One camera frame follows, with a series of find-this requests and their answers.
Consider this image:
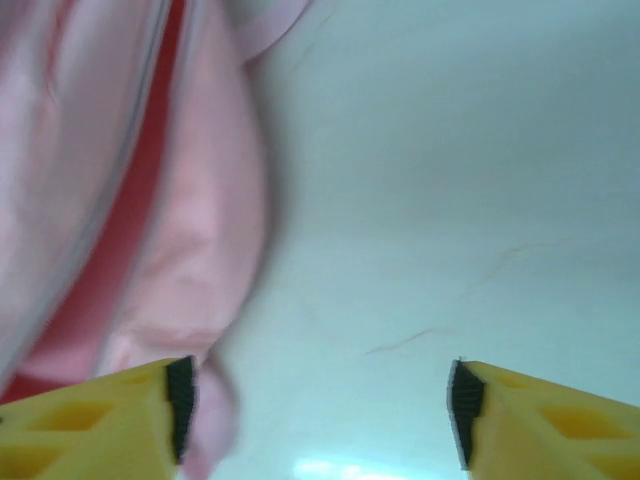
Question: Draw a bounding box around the pink backpack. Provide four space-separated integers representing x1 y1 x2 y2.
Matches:
0 0 314 479

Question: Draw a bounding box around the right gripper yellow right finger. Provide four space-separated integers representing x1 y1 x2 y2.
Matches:
446 358 640 480

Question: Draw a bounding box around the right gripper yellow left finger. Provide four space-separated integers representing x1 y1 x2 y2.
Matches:
0 355 200 480

